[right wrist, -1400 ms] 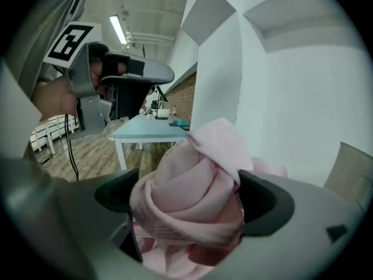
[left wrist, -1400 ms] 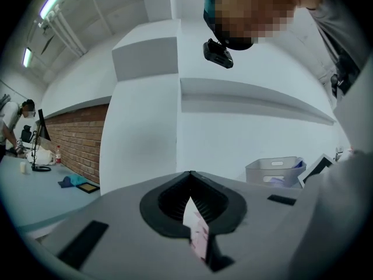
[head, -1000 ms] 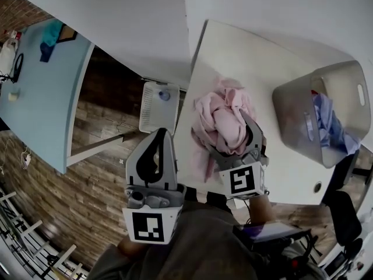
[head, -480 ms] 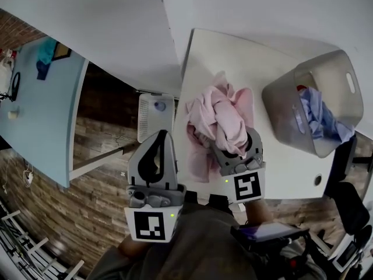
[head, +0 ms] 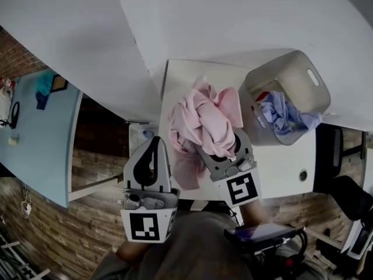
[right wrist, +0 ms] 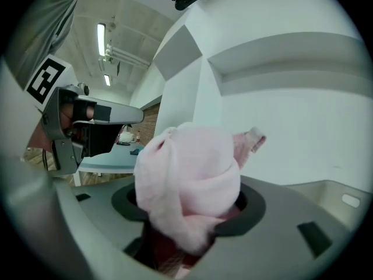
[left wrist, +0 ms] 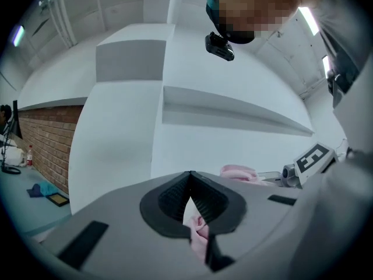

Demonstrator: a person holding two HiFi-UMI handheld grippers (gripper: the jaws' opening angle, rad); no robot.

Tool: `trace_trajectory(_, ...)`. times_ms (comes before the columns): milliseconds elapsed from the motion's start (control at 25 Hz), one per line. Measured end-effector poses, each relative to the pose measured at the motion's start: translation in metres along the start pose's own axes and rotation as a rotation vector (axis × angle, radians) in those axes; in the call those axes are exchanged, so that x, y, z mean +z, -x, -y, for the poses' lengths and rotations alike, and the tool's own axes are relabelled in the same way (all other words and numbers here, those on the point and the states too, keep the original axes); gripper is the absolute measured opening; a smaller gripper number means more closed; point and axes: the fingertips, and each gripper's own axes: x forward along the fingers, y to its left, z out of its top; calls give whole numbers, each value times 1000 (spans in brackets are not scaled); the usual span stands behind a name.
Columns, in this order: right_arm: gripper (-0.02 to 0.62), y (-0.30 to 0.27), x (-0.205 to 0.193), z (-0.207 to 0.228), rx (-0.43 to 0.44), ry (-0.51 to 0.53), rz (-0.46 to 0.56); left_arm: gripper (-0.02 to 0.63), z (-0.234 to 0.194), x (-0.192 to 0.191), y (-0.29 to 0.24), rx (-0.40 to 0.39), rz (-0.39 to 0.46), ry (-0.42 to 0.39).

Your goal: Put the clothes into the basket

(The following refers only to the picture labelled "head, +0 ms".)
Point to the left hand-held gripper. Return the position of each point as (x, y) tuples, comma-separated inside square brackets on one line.
[(144, 223)]

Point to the white floor appliance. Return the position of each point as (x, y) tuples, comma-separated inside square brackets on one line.
[(137, 140)]

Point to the round table grommet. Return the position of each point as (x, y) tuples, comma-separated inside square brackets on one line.
[(303, 175)]

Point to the black phone rig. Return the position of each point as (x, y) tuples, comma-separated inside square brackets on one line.
[(256, 233)]

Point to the white t-shirt with red collar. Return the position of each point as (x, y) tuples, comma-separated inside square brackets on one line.
[(263, 95)]

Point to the white table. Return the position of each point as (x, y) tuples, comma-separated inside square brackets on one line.
[(277, 168)]

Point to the white desktop appliance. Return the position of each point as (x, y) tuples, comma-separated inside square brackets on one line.
[(360, 241)]

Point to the grey plastic basket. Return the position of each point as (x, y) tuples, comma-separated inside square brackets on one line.
[(291, 77)]

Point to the blue cloth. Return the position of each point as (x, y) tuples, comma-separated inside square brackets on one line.
[(45, 90)]

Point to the white charger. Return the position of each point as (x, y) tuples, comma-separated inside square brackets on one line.
[(26, 210)]

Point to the person's grey shirt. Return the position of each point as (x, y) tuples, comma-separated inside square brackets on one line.
[(189, 244)]

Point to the person's right forearm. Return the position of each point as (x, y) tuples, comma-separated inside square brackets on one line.
[(252, 211)]

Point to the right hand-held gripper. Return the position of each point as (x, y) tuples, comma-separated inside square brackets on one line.
[(242, 189)]

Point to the black picture frame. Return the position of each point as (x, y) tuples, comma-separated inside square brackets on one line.
[(59, 83)]

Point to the light blue table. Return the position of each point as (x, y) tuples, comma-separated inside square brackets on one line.
[(43, 144)]

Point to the person's left forearm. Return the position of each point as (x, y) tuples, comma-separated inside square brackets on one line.
[(131, 252)]

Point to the lavender and white garment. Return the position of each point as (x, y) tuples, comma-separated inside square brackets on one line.
[(279, 112)]

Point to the black office chair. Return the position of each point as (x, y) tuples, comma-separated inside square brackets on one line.
[(349, 197)]

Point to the black headphones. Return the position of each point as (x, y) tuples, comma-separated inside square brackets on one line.
[(13, 115)]

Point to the small white object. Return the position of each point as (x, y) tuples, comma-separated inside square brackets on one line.
[(14, 140)]

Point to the pink garment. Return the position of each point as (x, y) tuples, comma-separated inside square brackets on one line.
[(204, 118)]

